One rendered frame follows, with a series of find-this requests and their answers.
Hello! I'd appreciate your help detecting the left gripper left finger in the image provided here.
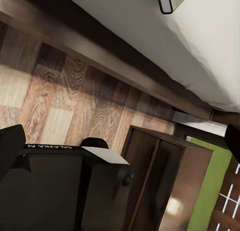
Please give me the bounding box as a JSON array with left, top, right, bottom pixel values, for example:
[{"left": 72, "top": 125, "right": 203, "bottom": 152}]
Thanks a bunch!
[{"left": 0, "top": 124, "right": 26, "bottom": 184}]

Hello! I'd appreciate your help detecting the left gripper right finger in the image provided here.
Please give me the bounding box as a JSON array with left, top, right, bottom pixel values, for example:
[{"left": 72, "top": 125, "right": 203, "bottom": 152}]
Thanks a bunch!
[{"left": 224, "top": 123, "right": 240, "bottom": 165}]

